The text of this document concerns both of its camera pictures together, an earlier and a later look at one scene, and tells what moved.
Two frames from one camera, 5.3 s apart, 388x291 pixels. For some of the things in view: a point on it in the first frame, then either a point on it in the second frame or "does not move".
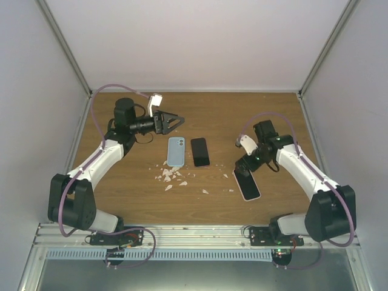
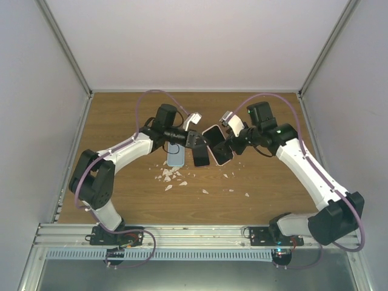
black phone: x=200 y=151 does not move
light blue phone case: x=176 y=151 does not move
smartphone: x=247 y=184 → x=217 y=145
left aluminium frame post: x=65 y=46 does not move
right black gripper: x=244 y=170 → x=228 y=153
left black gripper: x=161 y=126 → x=191 y=139
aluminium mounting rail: x=177 y=235 does not move
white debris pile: x=167 y=173 does not move
